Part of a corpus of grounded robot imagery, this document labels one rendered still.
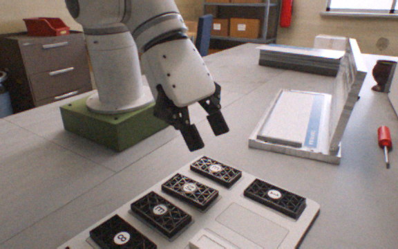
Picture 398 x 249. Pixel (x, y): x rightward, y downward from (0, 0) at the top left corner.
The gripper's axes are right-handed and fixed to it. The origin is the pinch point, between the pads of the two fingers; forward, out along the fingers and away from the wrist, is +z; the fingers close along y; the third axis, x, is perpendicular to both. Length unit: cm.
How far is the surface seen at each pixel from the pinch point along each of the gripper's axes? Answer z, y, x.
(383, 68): 12, -91, 7
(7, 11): -161, -76, -243
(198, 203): 10.8, 2.8, -6.4
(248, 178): 13.0, -10.3, -5.1
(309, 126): 13.1, -39.8, -3.2
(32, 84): -85, -61, -227
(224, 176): 10.2, -6.7, -7.4
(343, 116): 10.3, -28.5, 10.0
